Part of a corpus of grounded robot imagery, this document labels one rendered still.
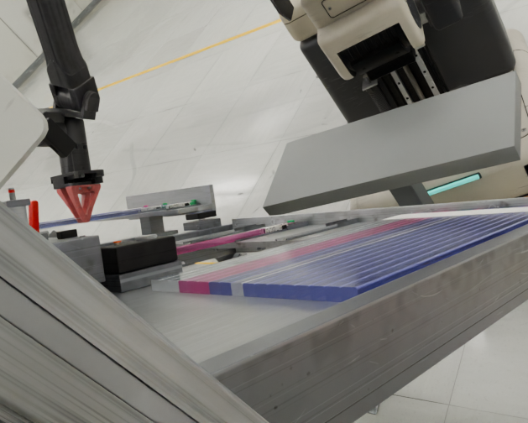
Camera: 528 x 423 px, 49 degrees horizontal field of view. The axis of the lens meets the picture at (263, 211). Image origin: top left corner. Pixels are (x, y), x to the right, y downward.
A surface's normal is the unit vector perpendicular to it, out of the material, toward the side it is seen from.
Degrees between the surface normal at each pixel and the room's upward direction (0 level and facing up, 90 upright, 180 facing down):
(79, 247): 90
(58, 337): 90
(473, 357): 0
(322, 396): 90
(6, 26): 90
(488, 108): 0
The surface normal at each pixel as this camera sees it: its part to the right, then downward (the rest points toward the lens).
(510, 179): -0.14, 0.70
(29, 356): 0.73, -0.06
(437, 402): -0.55, -0.65
